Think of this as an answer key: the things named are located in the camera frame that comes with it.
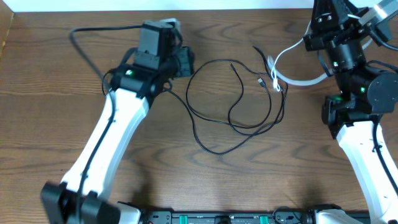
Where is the black usb cable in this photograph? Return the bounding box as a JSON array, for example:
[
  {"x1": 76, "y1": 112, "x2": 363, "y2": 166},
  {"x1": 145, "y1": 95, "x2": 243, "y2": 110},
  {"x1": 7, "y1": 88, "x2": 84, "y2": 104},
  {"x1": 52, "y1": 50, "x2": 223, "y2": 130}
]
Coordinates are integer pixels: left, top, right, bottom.
[
  {"x1": 227, "y1": 45, "x2": 274, "y2": 130},
  {"x1": 163, "y1": 58, "x2": 289, "y2": 156}
]

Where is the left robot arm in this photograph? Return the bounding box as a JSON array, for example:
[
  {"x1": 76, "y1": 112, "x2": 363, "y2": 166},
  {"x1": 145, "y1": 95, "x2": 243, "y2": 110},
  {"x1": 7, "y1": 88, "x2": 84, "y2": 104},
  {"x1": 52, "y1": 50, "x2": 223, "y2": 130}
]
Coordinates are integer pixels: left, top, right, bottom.
[{"x1": 40, "y1": 18, "x2": 195, "y2": 223}]

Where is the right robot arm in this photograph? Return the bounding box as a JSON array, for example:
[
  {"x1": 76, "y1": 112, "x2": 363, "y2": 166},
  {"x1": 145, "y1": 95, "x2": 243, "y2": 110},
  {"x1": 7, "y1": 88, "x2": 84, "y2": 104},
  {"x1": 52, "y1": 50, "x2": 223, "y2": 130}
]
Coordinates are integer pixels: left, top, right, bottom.
[{"x1": 303, "y1": 0, "x2": 397, "y2": 223}]

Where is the thin black base wire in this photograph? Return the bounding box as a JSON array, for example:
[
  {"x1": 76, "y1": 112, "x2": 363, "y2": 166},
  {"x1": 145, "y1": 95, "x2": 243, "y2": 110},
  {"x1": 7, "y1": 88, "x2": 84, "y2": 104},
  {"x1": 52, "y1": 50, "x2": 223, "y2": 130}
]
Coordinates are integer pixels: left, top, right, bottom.
[{"x1": 271, "y1": 207, "x2": 301, "y2": 224}]

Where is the white usb cable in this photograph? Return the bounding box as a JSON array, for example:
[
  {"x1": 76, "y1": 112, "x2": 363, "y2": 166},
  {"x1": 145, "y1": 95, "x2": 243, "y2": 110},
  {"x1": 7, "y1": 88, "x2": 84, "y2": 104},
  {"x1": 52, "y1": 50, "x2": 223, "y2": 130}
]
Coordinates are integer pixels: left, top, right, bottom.
[{"x1": 267, "y1": 18, "x2": 374, "y2": 93}]

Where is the black left camera cable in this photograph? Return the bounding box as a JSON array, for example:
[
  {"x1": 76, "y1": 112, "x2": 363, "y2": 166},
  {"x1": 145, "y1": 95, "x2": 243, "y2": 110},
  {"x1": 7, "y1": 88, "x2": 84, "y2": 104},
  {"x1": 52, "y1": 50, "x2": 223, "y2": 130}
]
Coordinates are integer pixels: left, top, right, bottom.
[{"x1": 68, "y1": 24, "x2": 144, "y2": 224}]

